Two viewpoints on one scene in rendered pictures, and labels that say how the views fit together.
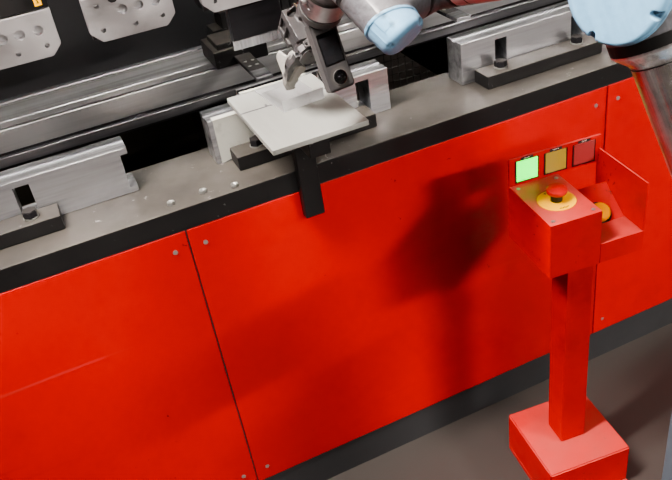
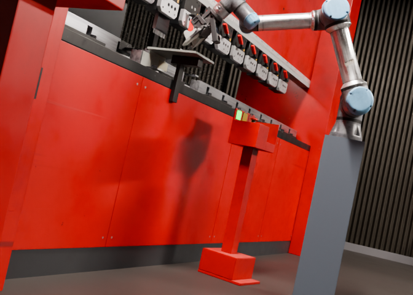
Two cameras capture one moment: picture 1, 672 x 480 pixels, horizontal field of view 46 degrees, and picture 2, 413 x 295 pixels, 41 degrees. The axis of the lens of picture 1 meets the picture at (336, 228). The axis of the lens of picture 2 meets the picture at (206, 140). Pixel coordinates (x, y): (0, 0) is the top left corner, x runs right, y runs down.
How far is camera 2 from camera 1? 2.06 m
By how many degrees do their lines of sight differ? 54
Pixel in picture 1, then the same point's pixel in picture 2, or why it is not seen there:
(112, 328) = (108, 103)
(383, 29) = (254, 16)
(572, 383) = (240, 218)
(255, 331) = (139, 146)
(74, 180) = (103, 38)
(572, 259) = (260, 142)
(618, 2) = (338, 8)
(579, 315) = (249, 180)
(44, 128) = not seen: hidden behind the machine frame
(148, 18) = not seen: outside the picture
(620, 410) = not seen: hidden behind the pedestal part
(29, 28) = not seen: outside the picture
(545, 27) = (217, 93)
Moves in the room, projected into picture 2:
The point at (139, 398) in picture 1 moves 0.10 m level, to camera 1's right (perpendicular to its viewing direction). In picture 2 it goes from (97, 150) to (118, 155)
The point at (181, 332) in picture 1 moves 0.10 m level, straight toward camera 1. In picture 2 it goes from (122, 125) to (141, 128)
